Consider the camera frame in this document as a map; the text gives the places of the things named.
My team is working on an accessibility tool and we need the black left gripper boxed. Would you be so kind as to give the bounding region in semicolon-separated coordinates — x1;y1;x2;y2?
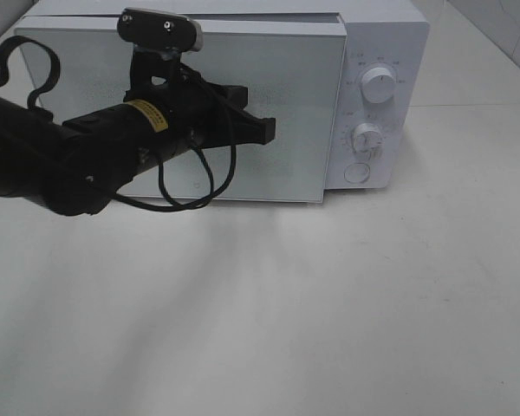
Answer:
116;8;217;160

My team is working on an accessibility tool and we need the white microwave door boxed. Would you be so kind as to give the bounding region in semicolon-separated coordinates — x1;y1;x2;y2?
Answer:
16;15;346;202

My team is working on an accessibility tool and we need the round white door button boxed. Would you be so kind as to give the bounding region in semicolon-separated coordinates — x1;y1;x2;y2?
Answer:
343;162;370;184

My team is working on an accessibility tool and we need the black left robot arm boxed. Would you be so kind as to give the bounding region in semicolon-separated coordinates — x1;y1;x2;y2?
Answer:
0;8;220;217

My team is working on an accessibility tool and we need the upper white power knob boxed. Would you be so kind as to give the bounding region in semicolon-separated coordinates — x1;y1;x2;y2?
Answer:
360;64;396;104

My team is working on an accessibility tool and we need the lower white timer knob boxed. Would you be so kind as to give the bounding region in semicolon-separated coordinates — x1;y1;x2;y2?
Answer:
350;122;383;153

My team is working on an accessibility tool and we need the white microwave oven body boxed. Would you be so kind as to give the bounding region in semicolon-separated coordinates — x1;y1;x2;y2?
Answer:
14;1;430;195

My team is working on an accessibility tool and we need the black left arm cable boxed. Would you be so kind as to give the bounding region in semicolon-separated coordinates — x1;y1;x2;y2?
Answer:
0;36;239;212

